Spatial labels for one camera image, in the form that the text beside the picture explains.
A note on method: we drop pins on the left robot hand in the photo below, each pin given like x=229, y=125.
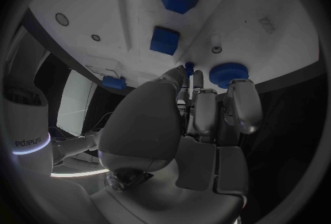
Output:
x=144, y=124

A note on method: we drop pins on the blue peg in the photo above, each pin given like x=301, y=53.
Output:
x=189, y=67

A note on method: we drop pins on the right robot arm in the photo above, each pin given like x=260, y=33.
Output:
x=75, y=144

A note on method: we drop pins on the white task board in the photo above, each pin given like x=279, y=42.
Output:
x=232, y=27

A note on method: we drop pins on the small blue block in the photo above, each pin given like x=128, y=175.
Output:
x=113, y=82

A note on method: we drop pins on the medium blue block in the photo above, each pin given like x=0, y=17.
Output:
x=164, y=40

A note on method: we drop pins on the blue gear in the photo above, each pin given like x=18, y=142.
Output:
x=227, y=73

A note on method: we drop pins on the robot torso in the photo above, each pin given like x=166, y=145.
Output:
x=25, y=120

